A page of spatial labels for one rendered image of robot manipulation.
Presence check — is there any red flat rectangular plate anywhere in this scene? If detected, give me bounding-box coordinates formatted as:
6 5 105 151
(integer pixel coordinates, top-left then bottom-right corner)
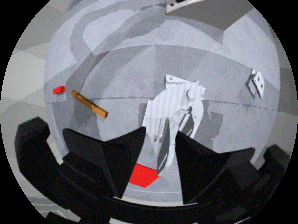
129 163 160 186

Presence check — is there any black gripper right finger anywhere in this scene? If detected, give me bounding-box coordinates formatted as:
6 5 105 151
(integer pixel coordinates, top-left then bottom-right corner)
174 131 255 205

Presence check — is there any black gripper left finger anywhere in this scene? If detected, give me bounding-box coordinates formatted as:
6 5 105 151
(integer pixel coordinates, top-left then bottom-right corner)
63 127 146 198

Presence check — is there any orange flat bar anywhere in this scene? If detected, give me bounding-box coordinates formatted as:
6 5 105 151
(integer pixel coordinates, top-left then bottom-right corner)
72 89 108 119

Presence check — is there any red rectangular bar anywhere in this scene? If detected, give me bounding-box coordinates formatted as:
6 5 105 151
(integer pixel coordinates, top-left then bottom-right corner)
53 85 65 95

